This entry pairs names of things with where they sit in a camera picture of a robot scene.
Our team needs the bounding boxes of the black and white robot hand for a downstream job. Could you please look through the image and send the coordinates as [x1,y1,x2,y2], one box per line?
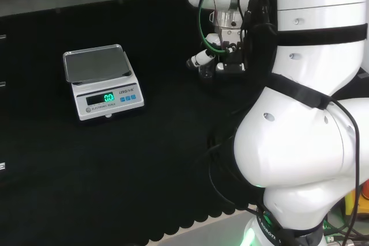
[186,28,248,77]

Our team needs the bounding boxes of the small clear glass beaker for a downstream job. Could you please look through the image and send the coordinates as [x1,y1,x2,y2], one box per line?
[198,64,216,82]

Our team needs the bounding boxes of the white electronic balance steel pan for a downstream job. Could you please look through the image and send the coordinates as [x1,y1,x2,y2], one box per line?
[62,44,145,122]

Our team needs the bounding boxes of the black bench cloth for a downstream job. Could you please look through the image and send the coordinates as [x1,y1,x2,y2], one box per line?
[0,0,369,246]

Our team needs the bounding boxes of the yellow stop button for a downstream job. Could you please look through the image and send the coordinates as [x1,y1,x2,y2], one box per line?
[344,179,369,218]

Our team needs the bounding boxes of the green cable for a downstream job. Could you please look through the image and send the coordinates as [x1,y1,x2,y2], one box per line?
[197,0,235,56]

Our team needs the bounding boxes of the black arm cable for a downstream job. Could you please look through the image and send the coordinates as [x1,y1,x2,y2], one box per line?
[325,98,362,246]

